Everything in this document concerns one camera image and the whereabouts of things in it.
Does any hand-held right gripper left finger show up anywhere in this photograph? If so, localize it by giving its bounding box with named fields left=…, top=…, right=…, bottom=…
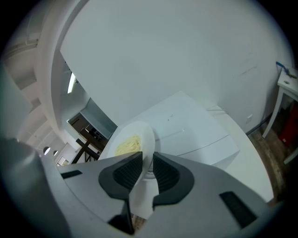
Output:
left=57, top=151, right=143, bottom=234

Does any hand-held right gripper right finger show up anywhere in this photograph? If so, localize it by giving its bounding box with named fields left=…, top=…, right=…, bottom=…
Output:
left=139, top=152, right=275, bottom=238

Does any pale yellow shredded food pile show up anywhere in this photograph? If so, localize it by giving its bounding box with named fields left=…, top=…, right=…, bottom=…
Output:
left=115, top=134, right=142, bottom=157

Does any white plate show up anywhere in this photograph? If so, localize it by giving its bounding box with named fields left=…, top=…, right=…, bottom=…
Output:
left=99, top=120, right=156, bottom=184

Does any black stair railing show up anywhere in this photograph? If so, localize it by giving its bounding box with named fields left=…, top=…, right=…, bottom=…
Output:
left=69, top=137, right=103, bottom=165

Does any fluorescent ceiling light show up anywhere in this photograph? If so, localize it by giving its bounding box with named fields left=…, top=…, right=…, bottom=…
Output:
left=67, top=72, right=76, bottom=94

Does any red box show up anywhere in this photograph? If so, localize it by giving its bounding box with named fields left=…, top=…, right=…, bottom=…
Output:
left=279, top=106, right=298, bottom=145

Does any small white table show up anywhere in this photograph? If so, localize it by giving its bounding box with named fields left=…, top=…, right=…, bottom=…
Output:
left=262, top=68, right=298, bottom=165

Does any blue handled tool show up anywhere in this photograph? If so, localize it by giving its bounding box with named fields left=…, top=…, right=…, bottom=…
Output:
left=276, top=61, right=298, bottom=79

